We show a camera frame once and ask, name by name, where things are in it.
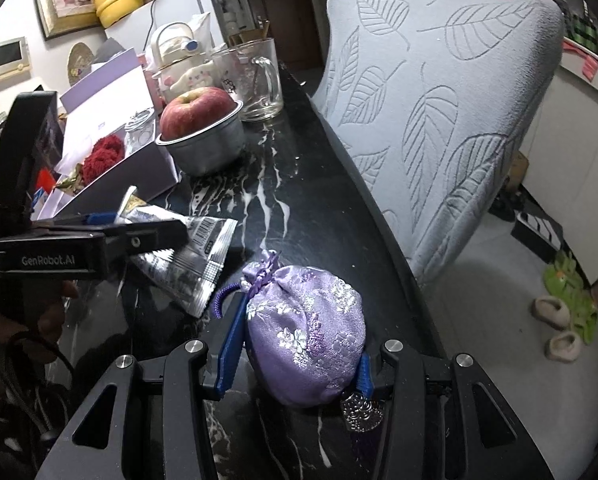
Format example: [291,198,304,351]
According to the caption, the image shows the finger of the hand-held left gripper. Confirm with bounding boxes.
[32,211,130,234]
[99,220,190,263]

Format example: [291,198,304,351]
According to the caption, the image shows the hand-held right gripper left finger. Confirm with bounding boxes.
[43,292,252,480]

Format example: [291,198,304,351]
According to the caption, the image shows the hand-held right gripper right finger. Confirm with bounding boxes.
[354,339,554,480]

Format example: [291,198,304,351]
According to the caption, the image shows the silver snack packet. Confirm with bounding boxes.
[116,186,239,318]

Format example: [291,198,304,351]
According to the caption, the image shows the red knitted scrunchie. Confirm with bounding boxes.
[82,135,126,183]

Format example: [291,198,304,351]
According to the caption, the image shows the lavender gift box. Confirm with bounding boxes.
[32,47,182,221]

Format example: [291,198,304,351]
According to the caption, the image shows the purple floral drawstring pouch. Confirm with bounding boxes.
[211,250,385,461]

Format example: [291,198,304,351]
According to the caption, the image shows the person's left hand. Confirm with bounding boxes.
[0,280,80,356]

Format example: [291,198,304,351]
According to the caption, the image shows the green brown snack packet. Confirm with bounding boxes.
[54,165,87,193]

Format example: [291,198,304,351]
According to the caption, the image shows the small glass jar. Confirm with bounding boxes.
[125,109,156,153]

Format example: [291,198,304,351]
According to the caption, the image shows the small metal bowl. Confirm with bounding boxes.
[155,100,246,177]

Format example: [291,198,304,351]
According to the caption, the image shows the red apple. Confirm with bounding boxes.
[159,86,236,138]

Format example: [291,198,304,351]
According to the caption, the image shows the round woven plate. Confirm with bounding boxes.
[68,42,97,86]

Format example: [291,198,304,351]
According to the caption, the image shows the white cartoon teapot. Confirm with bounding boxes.
[146,22,217,106]

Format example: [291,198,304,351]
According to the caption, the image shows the printed drinking glass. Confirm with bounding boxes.
[210,46,252,103]

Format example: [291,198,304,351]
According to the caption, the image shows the clear glass mug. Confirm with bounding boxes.
[236,39,284,122]

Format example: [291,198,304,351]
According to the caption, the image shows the beige slipper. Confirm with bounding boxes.
[545,331,584,363]
[533,296,572,331]

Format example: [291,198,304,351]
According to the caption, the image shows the yellow pot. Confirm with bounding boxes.
[90,0,152,29]

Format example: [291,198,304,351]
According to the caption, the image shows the green slippers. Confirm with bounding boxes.
[544,250,598,346]

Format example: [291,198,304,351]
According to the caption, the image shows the black striped box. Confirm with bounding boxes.
[511,210,564,263]

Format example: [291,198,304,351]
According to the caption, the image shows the white fridge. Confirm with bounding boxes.
[104,0,227,56]

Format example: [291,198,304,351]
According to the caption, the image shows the dark brown door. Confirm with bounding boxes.
[241,0,325,71]

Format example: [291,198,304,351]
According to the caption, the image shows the chair with leaf-pattern cover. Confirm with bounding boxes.
[310,0,566,286]

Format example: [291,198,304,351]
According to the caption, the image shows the white cabinet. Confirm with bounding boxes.
[521,50,598,286]

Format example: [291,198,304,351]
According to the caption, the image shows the pink cloth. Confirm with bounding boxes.
[561,40,598,96]

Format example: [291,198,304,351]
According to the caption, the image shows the black cable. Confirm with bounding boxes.
[0,330,75,441]

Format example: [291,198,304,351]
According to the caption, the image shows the white wall intercom panel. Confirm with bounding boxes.
[0,36,32,88]

